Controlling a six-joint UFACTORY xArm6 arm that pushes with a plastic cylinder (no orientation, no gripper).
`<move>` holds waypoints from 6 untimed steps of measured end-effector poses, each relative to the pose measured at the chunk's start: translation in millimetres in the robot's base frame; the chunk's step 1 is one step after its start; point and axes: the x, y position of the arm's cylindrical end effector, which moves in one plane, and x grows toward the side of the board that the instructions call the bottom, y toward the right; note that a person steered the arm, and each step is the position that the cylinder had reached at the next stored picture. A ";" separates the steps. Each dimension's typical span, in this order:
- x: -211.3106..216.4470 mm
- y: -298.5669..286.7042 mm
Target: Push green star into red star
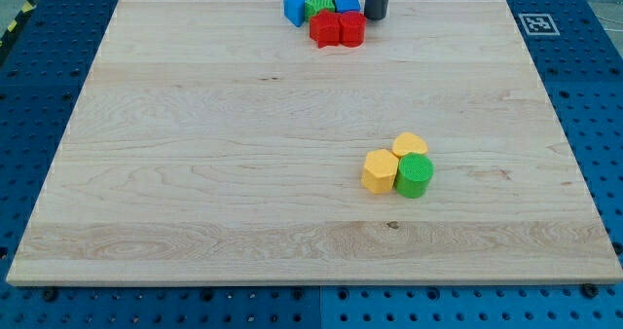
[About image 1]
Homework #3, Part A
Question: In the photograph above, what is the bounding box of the green cylinder block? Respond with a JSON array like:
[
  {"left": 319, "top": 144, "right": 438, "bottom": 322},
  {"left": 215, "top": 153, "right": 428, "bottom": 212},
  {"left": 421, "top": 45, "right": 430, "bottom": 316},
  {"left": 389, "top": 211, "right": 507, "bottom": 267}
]
[{"left": 394, "top": 153, "right": 434, "bottom": 199}]

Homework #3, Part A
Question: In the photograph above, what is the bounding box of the yellow hexagon block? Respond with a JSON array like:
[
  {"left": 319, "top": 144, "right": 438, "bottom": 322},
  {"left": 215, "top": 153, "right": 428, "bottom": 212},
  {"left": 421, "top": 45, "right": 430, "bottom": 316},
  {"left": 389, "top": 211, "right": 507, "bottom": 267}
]
[{"left": 361, "top": 149, "right": 399, "bottom": 194}]

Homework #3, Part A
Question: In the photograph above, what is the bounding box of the wooden board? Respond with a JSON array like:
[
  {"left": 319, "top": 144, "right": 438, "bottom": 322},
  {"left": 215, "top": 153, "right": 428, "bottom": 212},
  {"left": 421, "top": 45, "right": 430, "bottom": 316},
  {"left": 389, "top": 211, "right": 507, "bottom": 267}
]
[{"left": 7, "top": 0, "right": 622, "bottom": 286}]

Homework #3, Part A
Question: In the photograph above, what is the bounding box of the blue cube block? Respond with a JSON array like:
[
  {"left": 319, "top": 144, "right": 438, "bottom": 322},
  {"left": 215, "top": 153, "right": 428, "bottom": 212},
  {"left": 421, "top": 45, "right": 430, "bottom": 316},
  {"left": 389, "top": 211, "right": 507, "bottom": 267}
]
[{"left": 334, "top": 0, "right": 361, "bottom": 14}]

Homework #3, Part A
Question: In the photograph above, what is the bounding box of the red heart block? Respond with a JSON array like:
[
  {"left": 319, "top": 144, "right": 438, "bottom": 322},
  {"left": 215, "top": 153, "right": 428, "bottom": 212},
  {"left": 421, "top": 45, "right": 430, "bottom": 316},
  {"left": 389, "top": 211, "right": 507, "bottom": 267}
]
[{"left": 339, "top": 11, "right": 366, "bottom": 48}]

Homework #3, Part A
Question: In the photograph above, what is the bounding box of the red star block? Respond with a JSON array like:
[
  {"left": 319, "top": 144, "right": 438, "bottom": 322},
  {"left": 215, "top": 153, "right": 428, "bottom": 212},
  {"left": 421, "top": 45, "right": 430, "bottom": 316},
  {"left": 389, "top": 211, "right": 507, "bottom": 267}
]
[{"left": 310, "top": 10, "right": 341, "bottom": 49}]

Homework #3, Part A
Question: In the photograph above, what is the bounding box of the yellow heart block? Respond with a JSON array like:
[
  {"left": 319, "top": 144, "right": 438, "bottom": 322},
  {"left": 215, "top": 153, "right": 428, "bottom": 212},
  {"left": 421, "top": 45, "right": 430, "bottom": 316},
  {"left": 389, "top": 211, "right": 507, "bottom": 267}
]
[{"left": 391, "top": 131, "right": 428, "bottom": 159}]

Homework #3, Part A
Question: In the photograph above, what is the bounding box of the blue triangle block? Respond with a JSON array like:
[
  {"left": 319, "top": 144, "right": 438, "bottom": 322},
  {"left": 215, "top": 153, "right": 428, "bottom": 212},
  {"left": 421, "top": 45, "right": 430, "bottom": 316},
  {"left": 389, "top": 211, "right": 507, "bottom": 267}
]
[{"left": 283, "top": 0, "right": 306, "bottom": 27}]

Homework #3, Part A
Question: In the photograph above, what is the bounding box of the green star block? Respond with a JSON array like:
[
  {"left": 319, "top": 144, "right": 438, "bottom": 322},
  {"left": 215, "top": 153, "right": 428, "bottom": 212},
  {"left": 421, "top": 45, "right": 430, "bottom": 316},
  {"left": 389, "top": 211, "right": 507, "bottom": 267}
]
[{"left": 304, "top": 0, "right": 336, "bottom": 21}]

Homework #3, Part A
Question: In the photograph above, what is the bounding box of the fiducial marker tag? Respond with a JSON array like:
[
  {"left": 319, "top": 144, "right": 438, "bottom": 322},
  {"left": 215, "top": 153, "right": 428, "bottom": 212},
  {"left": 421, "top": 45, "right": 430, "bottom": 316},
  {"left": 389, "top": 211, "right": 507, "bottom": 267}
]
[{"left": 519, "top": 13, "right": 560, "bottom": 36}]

